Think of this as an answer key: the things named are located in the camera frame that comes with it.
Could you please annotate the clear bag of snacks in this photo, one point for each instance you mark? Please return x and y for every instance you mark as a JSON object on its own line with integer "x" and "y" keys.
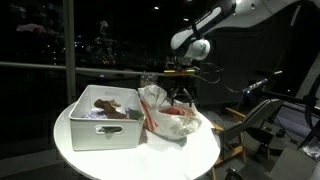
{"x": 148, "y": 79}

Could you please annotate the white plastic basket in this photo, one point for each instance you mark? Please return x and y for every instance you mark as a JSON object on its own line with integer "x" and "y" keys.
{"x": 106, "y": 136}

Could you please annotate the brown plush moose toy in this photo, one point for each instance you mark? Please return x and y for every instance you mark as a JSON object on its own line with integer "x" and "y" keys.
{"x": 108, "y": 108}

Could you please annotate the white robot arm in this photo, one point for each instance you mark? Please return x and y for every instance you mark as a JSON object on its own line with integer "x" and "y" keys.
{"x": 233, "y": 16}

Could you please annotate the metal window rail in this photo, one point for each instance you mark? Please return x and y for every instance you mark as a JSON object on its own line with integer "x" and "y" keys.
{"x": 33, "y": 65}

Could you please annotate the purple crinkly cloth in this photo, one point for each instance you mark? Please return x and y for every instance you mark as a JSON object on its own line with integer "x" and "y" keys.
{"x": 95, "y": 115}

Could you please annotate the wooden folding chair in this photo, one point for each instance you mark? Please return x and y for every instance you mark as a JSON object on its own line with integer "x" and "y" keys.
{"x": 246, "y": 123}

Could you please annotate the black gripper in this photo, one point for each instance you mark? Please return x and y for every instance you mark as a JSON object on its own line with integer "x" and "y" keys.
{"x": 180, "y": 82}

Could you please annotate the grey window post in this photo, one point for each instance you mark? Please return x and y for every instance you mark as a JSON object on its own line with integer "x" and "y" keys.
{"x": 69, "y": 50}

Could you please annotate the green soft item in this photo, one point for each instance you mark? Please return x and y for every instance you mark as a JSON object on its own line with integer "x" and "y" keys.
{"x": 135, "y": 114}

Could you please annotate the white plastic bag orange print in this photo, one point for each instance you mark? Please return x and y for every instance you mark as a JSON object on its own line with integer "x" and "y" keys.
{"x": 173, "y": 121}

